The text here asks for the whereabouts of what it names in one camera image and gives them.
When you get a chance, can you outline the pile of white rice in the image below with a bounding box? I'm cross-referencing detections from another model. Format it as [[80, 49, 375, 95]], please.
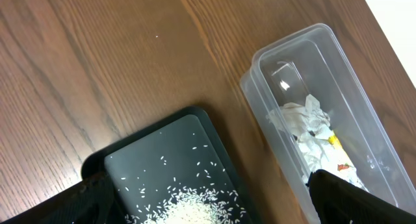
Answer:
[[120, 132, 248, 224]]

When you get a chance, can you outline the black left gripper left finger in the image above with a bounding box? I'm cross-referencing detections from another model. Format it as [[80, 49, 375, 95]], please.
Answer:
[[3, 172, 114, 224]]

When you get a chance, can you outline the white tissue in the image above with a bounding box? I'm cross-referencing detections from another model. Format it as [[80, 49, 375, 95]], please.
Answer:
[[296, 132, 338, 175], [266, 94, 331, 140]]

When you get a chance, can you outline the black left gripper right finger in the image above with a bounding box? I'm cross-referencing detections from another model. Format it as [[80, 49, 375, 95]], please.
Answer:
[[306, 169, 415, 224]]

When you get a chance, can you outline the silver foil snack wrapper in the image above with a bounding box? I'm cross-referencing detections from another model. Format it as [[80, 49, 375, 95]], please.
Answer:
[[328, 131, 368, 192]]

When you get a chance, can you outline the clear plastic bin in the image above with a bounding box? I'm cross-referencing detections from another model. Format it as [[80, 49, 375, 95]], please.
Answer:
[[240, 23, 415, 223]]

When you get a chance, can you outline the black waste tray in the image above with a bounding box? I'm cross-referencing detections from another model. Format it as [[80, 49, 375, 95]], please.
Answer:
[[81, 106, 261, 223]]

